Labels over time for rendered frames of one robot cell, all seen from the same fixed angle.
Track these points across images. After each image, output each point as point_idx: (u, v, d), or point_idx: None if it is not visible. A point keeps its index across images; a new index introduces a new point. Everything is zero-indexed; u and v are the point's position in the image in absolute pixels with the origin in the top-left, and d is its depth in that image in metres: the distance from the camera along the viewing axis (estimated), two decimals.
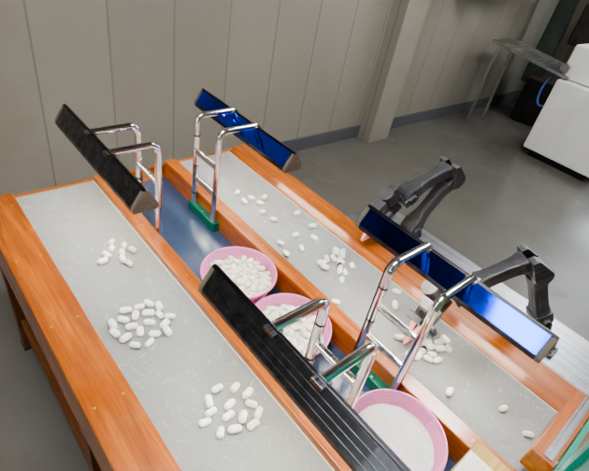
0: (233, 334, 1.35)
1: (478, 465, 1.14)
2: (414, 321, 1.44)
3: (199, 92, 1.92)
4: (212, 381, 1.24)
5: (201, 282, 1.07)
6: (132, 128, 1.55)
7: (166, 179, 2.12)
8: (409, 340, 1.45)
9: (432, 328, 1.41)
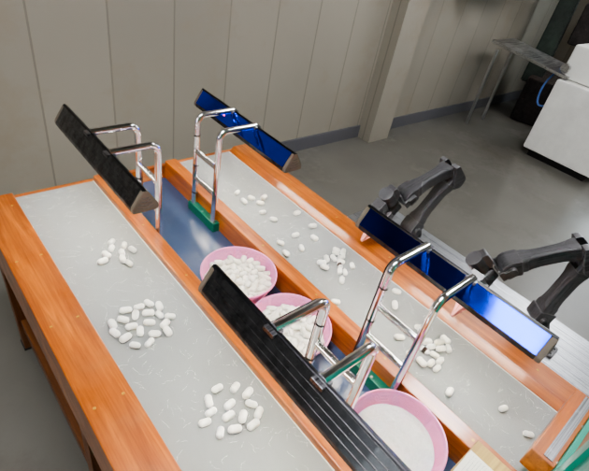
0: (233, 334, 1.35)
1: (478, 465, 1.14)
2: None
3: (199, 92, 1.92)
4: (212, 381, 1.24)
5: (201, 282, 1.07)
6: (132, 128, 1.55)
7: (166, 179, 2.12)
8: (457, 312, 1.50)
9: None
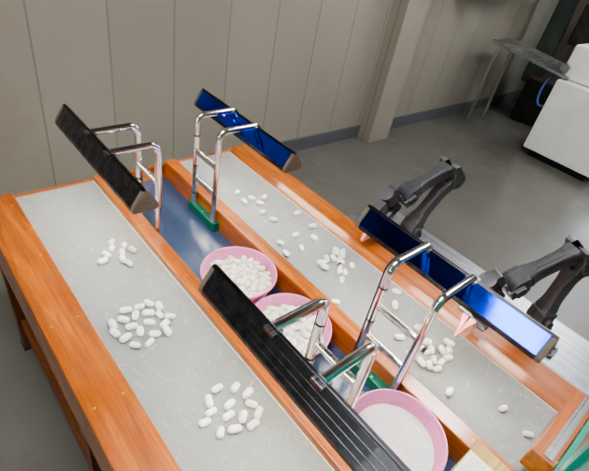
0: (233, 334, 1.35)
1: (478, 465, 1.14)
2: (466, 313, 1.40)
3: (199, 92, 1.92)
4: (212, 381, 1.24)
5: (201, 282, 1.07)
6: (132, 128, 1.55)
7: (166, 179, 2.12)
8: (460, 333, 1.42)
9: None
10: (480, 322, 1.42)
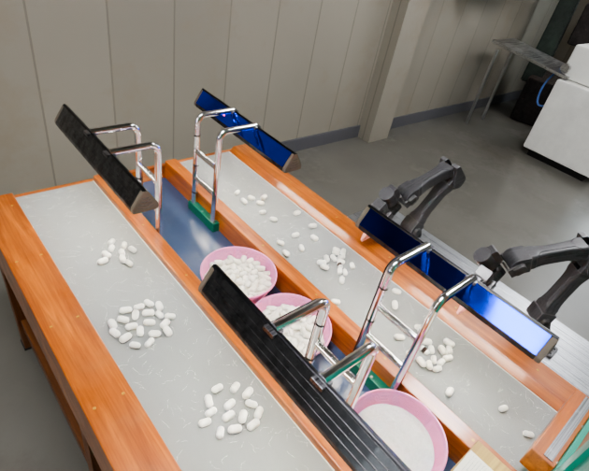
0: (233, 334, 1.35)
1: (478, 465, 1.14)
2: None
3: (199, 92, 1.92)
4: (212, 381, 1.24)
5: (201, 282, 1.07)
6: (132, 128, 1.55)
7: (166, 179, 2.12)
8: (463, 310, 1.46)
9: None
10: None
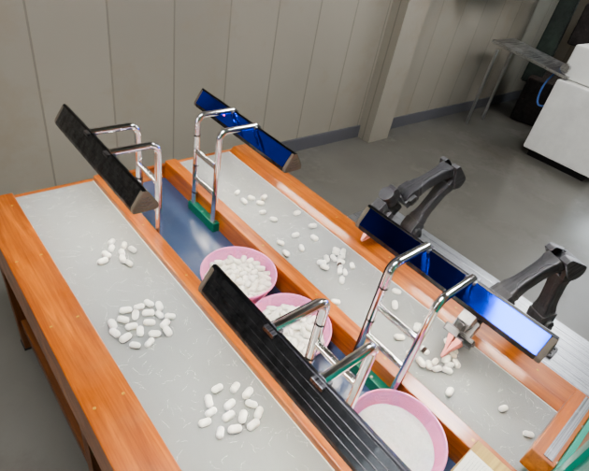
0: (233, 334, 1.35)
1: (478, 465, 1.14)
2: (452, 333, 1.42)
3: (199, 92, 1.92)
4: (212, 381, 1.24)
5: (201, 282, 1.07)
6: (132, 128, 1.55)
7: (166, 179, 2.12)
8: (447, 352, 1.44)
9: (470, 340, 1.39)
10: (466, 341, 1.43)
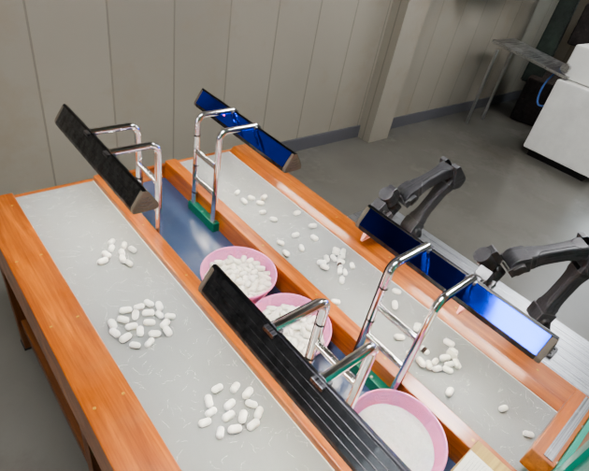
0: (233, 334, 1.35)
1: (478, 465, 1.14)
2: None
3: (199, 92, 1.92)
4: (212, 381, 1.24)
5: (201, 282, 1.07)
6: (132, 128, 1.55)
7: (166, 179, 2.12)
8: (463, 310, 1.46)
9: None
10: None
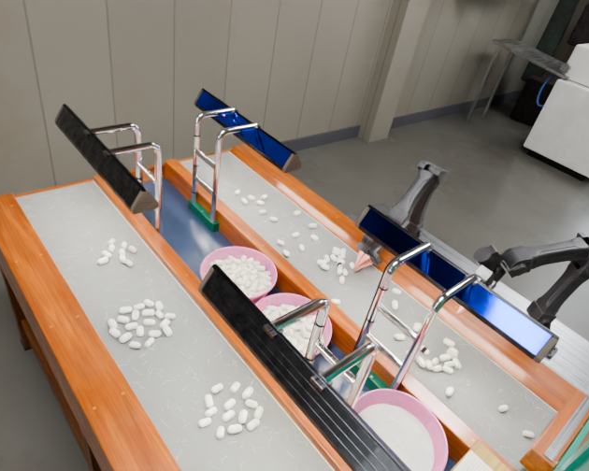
0: (233, 334, 1.35)
1: (478, 465, 1.14)
2: None
3: (199, 92, 1.92)
4: (212, 381, 1.24)
5: (201, 282, 1.07)
6: (132, 128, 1.55)
7: (166, 179, 2.12)
8: (463, 310, 1.46)
9: None
10: None
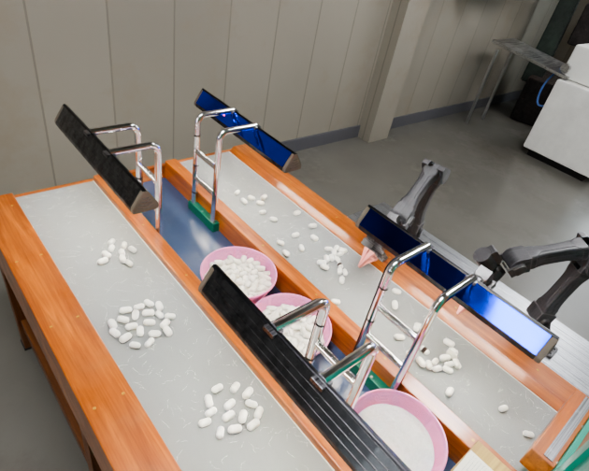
0: (233, 334, 1.35)
1: (478, 465, 1.14)
2: None
3: (199, 92, 1.92)
4: (212, 381, 1.24)
5: (201, 282, 1.07)
6: (132, 128, 1.55)
7: (166, 179, 2.12)
8: (463, 310, 1.46)
9: None
10: None
